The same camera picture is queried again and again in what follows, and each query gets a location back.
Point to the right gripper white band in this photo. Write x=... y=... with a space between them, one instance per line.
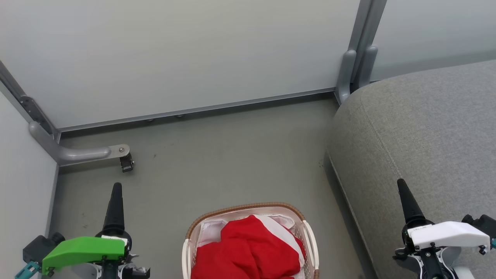
x=449 y=234

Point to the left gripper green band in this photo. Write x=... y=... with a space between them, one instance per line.
x=83 y=250

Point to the red garment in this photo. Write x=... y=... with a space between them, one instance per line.
x=252 y=252

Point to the grey fabric sofa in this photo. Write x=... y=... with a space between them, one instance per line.
x=426 y=135

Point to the black caster wheel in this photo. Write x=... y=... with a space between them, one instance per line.
x=127 y=163

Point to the grey metal partition foot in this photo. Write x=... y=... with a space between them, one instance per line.
x=77 y=154

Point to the white fabric basket liner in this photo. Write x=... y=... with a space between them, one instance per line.
x=211 y=229

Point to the white laundry basket brown rim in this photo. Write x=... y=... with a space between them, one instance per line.
x=310 y=242

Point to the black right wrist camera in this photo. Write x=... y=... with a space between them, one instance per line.
x=482 y=224

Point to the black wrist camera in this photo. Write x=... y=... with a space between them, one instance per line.
x=482 y=224
x=38 y=248

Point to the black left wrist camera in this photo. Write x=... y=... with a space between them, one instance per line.
x=38 y=248

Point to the grey partition bottom rail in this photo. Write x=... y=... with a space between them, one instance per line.
x=193 y=109

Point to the grey partition corner post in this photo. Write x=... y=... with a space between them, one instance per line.
x=31 y=106

